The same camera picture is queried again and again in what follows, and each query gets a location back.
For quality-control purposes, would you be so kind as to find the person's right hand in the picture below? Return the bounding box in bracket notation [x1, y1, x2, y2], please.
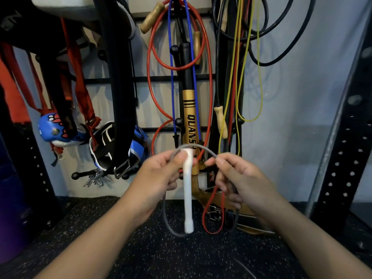
[205, 152, 281, 222]

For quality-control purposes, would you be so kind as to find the person's left hand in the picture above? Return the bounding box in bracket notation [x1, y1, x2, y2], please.
[127, 149, 189, 216]

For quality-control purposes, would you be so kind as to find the white jump rope handle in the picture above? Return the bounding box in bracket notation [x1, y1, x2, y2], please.
[183, 148, 195, 234]

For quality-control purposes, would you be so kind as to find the grey jump rope cord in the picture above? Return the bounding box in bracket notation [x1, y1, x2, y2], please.
[162, 143, 258, 279]

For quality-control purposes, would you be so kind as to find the person's left forearm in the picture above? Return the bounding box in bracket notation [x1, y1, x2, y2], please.
[34, 187, 159, 279]

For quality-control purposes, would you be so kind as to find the person's right forearm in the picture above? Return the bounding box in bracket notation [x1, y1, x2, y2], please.
[252, 197, 372, 279]

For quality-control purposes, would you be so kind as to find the brown leather belt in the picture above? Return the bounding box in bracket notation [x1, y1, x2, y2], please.
[192, 171, 276, 236]

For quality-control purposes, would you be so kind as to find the black and gold stick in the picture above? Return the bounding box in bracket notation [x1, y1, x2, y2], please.
[178, 42, 202, 176]

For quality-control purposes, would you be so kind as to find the black resistance band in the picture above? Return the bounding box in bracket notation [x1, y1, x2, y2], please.
[208, 0, 243, 184]

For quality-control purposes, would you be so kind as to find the bunch of metal keys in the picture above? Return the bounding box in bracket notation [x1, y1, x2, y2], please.
[83, 169, 113, 188]

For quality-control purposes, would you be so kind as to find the black weightlifting belt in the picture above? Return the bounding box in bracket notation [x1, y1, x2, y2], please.
[92, 0, 138, 180]

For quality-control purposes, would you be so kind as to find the red hand wrap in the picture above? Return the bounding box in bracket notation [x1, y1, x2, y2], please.
[59, 17, 102, 140]

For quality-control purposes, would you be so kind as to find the blue monster face boxing glove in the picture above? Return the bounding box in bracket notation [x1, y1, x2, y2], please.
[38, 112, 89, 148]

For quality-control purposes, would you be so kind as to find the black perforated steel upright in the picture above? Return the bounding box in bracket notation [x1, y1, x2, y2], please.
[0, 84, 63, 233]
[305, 14, 372, 239]

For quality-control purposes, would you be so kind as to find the purple bag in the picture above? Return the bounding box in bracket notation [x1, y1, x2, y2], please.
[0, 136, 31, 265]

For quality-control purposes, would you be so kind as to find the white padded gear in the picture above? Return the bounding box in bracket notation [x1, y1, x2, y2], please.
[29, 0, 138, 39]

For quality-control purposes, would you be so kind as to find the black padded gear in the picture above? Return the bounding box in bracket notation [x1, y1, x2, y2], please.
[0, 0, 98, 57]

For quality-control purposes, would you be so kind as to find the pale wooden rope handle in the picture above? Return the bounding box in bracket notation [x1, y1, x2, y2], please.
[214, 106, 228, 139]

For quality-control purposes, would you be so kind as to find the blue jump rope cord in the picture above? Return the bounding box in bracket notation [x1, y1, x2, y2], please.
[167, 0, 203, 148]

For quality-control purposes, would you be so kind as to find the yellow jump rope cord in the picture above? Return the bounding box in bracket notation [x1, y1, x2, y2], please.
[218, 0, 264, 157]

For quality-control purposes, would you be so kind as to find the black wall grid rack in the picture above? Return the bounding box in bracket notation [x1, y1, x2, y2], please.
[35, 9, 247, 181]

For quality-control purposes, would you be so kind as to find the red jump rope cord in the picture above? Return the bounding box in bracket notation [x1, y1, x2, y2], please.
[146, 0, 226, 235]

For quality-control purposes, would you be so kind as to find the brown wooden rope handle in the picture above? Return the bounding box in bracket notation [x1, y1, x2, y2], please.
[140, 1, 166, 34]
[194, 31, 202, 65]

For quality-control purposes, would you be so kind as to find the thin black rope cord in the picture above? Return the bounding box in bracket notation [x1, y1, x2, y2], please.
[212, 0, 295, 41]

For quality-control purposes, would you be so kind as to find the thick black rope cord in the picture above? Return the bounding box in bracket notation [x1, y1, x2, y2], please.
[248, 0, 318, 67]

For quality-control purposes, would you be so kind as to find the red strap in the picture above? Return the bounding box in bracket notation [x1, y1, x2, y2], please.
[0, 42, 50, 114]

